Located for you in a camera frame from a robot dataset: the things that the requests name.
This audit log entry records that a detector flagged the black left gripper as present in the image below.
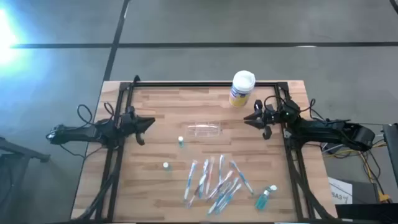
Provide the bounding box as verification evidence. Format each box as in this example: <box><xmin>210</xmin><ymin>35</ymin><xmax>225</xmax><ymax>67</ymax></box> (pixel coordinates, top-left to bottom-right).
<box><xmin>119</xmin><ymin>105</ymin><xmax>156</xmax><ymax>146</ymax></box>

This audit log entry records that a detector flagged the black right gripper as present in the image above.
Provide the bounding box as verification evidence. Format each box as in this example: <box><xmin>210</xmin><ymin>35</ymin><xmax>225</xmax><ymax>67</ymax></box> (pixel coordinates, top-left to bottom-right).
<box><xmin>243</xmin><ymin>98</ymin><xmax>285</xmax><ymax>141</ymax></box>

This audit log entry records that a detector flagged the clear plastic organizer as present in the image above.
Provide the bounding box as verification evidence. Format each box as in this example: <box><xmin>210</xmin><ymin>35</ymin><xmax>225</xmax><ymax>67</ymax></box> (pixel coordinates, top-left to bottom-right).
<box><xmin>185</xmin><ymin>122</ymin><xmax>223</xmax><ymax>139</ymax></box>

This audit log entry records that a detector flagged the yellow white wipes canister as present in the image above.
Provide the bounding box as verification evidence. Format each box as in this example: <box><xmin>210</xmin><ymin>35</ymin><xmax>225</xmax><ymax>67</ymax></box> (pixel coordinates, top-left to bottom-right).
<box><xmin>228</xmin><ymin>70</ymin><xmax>256</xmax><ymax>109</ymax></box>

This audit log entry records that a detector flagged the white printed sign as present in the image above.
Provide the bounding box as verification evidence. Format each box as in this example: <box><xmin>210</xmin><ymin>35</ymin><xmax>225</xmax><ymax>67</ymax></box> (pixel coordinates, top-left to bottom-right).
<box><xmin>328</xmin><ymin>176</ymin><xmax>354</xmax><ymax>205</ymax></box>

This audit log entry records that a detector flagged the black metal stand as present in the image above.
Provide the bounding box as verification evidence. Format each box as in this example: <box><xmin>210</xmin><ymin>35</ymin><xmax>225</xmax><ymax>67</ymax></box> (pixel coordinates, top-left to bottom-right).
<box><xmin>0</xmin><ymin>136</ymin><xmax>51</xmax><ymax>224</ymax></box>

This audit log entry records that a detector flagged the grey box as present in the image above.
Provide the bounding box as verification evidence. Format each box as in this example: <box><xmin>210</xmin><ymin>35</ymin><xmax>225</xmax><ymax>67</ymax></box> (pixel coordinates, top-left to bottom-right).
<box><xmin>351</xmin><ymin>179</ymin><xmax>382</xmax><ymax>205</ymax></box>

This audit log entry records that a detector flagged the black panel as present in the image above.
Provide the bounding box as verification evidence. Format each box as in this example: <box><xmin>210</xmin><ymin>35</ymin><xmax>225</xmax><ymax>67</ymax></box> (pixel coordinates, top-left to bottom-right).
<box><xmin>382</xmin><ymin>123</ymin><xmax>398</xmax><ymax>190</ymax></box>

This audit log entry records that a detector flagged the black box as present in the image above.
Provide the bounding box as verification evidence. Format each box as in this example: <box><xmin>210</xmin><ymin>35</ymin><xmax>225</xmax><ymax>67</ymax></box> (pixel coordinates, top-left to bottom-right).
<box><xmin>335</xmin><ymin>202</ymin><xmax>398</xmax><ymax>224</ymax></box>

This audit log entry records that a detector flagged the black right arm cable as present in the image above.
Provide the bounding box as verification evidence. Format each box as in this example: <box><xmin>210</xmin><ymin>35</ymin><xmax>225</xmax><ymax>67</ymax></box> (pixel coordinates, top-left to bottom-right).
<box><xmin>263</xmin><ymin>95</ymin><xmax>352</xmax><ymax>125</ymax></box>

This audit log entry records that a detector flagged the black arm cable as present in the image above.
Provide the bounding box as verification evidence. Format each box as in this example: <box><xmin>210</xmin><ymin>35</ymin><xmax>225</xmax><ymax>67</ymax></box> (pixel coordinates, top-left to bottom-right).
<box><xmin>76</xmin><ymin>101</ymin><xmax>116</xmax><ymax>126</ymax></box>
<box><xmin>263</xmin><ymin>95</ymin><xmax>352</xmax><ymax>125</ymax></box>

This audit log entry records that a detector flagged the black aluminium table frame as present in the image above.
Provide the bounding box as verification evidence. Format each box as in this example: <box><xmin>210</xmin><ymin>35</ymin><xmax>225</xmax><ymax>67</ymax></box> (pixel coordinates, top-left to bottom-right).
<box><xmin>70</xmin><ymin>74</ymin><xmax>338</xmax><ymax>224</ymax></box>

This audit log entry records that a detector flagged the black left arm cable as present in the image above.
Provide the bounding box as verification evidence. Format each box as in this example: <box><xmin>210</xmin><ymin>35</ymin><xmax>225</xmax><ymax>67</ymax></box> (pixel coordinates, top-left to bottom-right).
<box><xmin>76</xmin><ymin>101</ymin><xmax>116</xmax><ymax>126</ymax></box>

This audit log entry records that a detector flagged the yellow cable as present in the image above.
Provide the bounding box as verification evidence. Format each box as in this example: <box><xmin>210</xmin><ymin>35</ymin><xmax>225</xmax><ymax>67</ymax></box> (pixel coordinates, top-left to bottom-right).
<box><xmin>323</xmin><ymin>148</ymin><xmax>392</xmax><ymax>203</ymax></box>

